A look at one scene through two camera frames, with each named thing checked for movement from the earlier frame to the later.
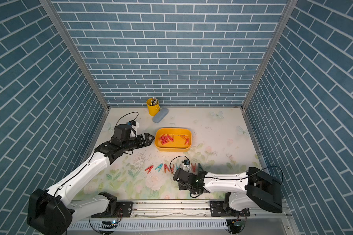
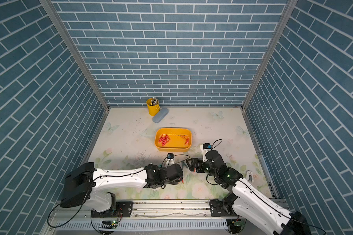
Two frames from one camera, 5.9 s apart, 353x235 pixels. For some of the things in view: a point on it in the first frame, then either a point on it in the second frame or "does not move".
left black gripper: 146,138 to 175,181
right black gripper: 181,187 to 200,161
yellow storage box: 173,139 does not move
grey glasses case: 160,116 does not move
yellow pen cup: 153,105 does not move
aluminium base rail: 178,218 does not move
